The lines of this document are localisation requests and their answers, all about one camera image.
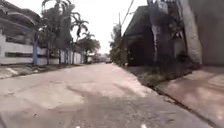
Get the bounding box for white wall with blue posts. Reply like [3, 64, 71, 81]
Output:
[0, 33, 84, 66]

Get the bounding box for concrete driveway slab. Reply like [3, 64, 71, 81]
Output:
[154, 65, 224, 128]

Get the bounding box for building with curved roof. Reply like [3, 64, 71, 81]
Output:
[0, 0, 43, 46]

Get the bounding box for pale tree trunk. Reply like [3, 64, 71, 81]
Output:
[146, 0, 168, 64]

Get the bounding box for patch of weeds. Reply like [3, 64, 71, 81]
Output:
[128, 58, 201, 88]

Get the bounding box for overhead wires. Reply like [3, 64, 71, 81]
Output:
[120, 0, 135, 27]

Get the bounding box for utility pole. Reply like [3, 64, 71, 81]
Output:
[118, 12, 122, 38]

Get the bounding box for concrete pavement strip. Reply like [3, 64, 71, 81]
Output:
[0, 63, 84, 80]

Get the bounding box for dark roofed building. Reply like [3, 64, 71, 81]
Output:
[120, 5, 156, 67]

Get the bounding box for grey concrete road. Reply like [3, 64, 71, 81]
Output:
[0, 62, 214, 128]

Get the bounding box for grey concrete building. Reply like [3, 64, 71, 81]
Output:
[173, 0, 224, 67]

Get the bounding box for row of palm trees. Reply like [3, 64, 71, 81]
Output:
[37, 0, 101, 66]

